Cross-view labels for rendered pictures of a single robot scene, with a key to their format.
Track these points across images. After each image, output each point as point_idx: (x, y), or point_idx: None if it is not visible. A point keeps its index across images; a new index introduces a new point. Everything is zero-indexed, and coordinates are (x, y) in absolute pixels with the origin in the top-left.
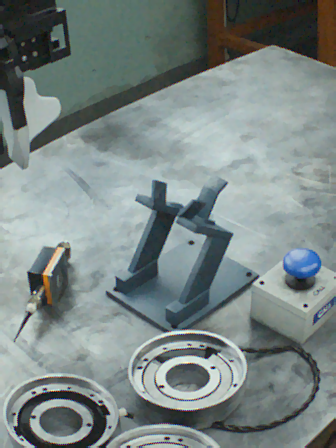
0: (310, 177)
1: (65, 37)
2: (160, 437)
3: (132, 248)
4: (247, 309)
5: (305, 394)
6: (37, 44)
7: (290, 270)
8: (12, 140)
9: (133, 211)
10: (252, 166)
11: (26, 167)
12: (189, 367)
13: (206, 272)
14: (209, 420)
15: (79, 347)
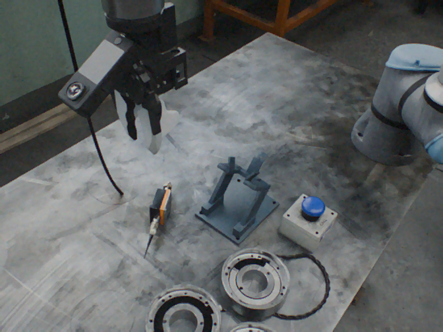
0: (300, 135)
1: (184, 72)
2: (246, 330)
3: (205, 183)
4: (275, 226)
5: (322, 291)
6: (166, 76)
7: (307, 211)
8: (150, 139)
9: (202, 157)
10: (265, 127)
11: (157, 153)
12: (253, 271)
13: (256, 207)
14: (271, 313)
15: (183, 255)
